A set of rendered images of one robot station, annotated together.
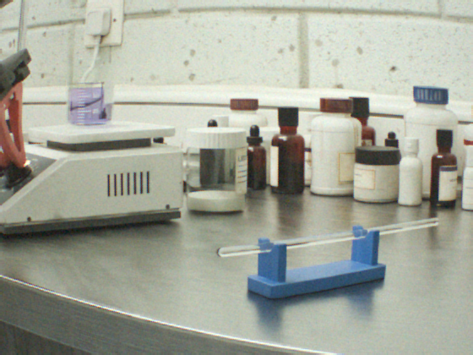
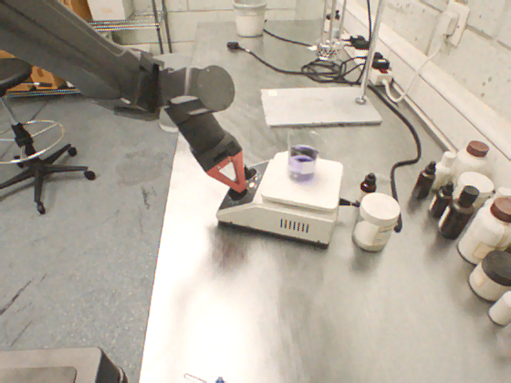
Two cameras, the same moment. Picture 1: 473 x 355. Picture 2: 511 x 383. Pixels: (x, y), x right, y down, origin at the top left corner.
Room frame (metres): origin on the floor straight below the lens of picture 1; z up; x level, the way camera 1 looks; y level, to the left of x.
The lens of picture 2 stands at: (0.55, -0.14, 1.19)
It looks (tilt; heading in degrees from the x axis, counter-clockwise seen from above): 42 degrees down; 52
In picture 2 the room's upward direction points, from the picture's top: straight up
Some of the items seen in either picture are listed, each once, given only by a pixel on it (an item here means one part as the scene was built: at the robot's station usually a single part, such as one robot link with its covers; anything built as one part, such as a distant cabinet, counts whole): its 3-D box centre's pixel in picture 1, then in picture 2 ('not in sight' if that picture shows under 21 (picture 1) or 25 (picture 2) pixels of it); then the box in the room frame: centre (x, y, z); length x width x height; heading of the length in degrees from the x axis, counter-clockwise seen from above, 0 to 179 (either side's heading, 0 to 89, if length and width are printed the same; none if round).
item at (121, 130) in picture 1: (96, 131); (303, 180); (0.87, 0.14, 0.83); 0.12 x 0.12 x 0.01; 36
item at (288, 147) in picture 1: (288, 149); (459, 211); (1.05, -0.06, 0.80); 0.04 x 0.04 x 0.10
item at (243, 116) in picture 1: (243, 137); (468, 166); (1.18, -0.01, 0.80); 0.06 x 0.06 x 0.10
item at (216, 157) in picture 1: (216, 169); (374, 222); (0.92, 0.02, 0.79); 0.06 x 0.06 x 0.08
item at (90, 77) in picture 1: (87, 90); (301, 156); (0.87, 0.15, 0.87); 0.06 x 0.05 x 0.08; 92
